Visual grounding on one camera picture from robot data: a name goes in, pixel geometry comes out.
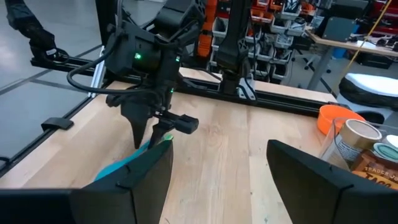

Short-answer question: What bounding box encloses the black table edge clip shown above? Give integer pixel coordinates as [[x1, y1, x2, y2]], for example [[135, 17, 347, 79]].
[[40, 117, 75, 131]]

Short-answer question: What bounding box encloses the teal plastic spoon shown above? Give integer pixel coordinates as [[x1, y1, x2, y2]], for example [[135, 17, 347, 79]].
[[94, 133, 174, 182]]

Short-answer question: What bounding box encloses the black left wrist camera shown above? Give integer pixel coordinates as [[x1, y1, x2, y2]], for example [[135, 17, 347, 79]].
[[161, 111, 200, 135]]

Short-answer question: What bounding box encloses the grey box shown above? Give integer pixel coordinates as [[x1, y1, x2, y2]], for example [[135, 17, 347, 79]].
[[322, 16, 357, 43]]

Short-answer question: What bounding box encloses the tan lid spice jar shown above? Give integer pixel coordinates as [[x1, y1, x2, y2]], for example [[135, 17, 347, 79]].
[[336, 118, 383, 163]]

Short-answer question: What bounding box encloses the black left wrist camera cable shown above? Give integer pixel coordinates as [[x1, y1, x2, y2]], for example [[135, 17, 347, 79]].
[[66, 29, 158, 96]]

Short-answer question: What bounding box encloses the orange plastic bowl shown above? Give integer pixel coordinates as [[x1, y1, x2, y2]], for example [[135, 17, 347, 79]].
[[317, 104, 366, 136]]

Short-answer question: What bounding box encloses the silver metal bracket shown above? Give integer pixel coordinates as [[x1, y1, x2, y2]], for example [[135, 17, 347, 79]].
[[88, 45, 106, 99]]

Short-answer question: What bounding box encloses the clear plastic bin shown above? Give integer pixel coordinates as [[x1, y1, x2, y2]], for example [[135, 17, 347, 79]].
[[319, 117, 398, 175]]

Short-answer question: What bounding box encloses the grey left arm base plate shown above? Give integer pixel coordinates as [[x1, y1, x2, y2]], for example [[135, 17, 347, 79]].
[[238, 77, 257, 101]]

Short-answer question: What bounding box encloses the orange machine part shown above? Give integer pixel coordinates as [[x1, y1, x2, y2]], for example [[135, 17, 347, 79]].
[[197, 0, 219, 58]]

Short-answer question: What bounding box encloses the parts bin shelving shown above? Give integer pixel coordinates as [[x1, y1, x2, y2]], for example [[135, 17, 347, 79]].
[[211, 0, 328, 82]]

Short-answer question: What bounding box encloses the blue bin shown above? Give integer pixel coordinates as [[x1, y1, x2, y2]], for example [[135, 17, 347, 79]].
[[331, 47, 348, 60]]

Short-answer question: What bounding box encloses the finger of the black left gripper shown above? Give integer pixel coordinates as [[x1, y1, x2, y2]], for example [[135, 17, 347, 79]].
[[147, 115, 175, 149], [120, 101, 157, 150]]

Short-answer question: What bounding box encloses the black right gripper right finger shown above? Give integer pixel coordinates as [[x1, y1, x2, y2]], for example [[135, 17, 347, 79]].
[[266, 139, 398, 224]]

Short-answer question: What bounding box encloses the wooden desk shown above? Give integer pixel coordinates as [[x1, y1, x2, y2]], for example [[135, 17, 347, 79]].
[[305, 29, 398, 91]]

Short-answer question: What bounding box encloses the black aluminium table frame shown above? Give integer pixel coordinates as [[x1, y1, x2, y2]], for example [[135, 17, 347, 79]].
[[0, 0, 343, 180]]

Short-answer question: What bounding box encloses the yellow hanging cable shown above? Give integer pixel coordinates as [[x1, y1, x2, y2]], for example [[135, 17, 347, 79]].
[[334, 0, 393, 94]]

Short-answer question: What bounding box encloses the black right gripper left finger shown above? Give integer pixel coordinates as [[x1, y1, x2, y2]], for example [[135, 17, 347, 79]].
[[0, 139, 174, 224]]

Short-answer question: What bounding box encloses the white trash can black bag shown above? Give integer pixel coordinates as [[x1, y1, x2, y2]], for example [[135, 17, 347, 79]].
[[337, 72, 398, 125]]

